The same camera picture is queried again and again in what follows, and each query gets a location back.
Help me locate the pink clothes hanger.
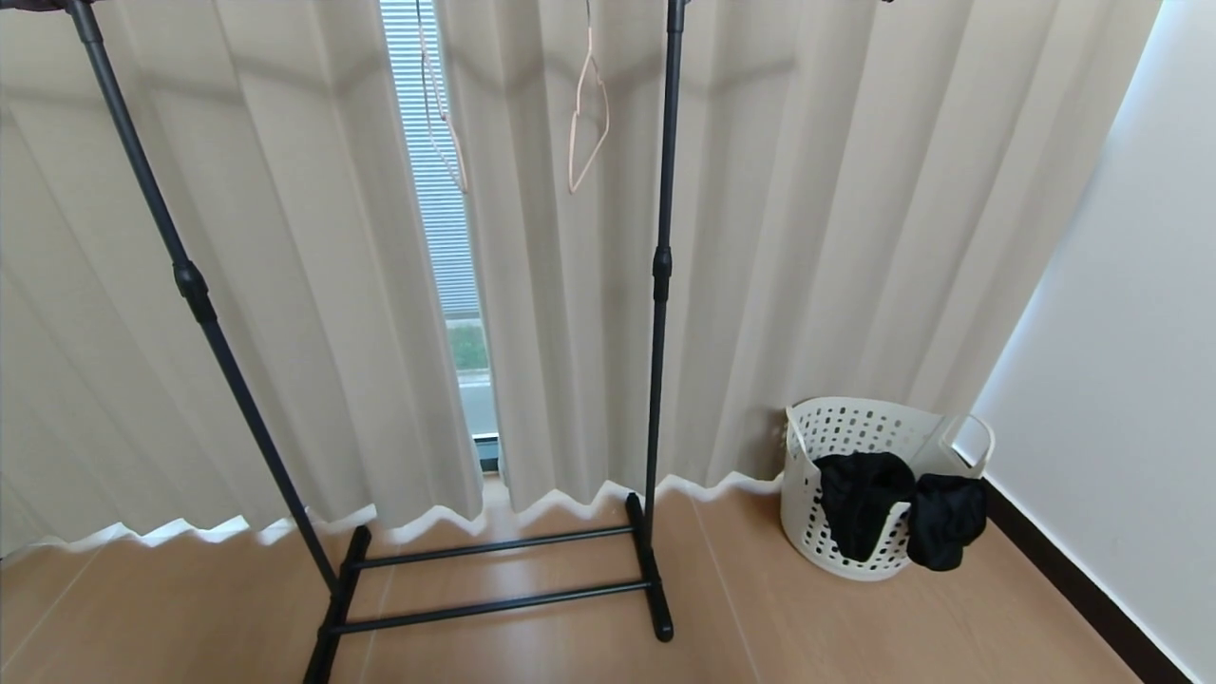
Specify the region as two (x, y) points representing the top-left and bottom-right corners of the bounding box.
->
(415, 0), (469, 195)
(567, 0), (611, 196)

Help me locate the window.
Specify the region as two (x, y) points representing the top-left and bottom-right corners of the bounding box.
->
(380, 0), (502, 473)

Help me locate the black garment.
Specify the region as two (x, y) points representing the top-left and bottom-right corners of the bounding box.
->
(906, 473), (989, 573)
(813, 451), (918, 563)

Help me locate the black clothes rack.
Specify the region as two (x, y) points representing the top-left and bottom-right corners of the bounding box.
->
(0, 0), (899, 684)

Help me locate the white laundry basket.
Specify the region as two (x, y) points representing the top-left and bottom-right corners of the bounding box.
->
(781, 396), (997, 582)

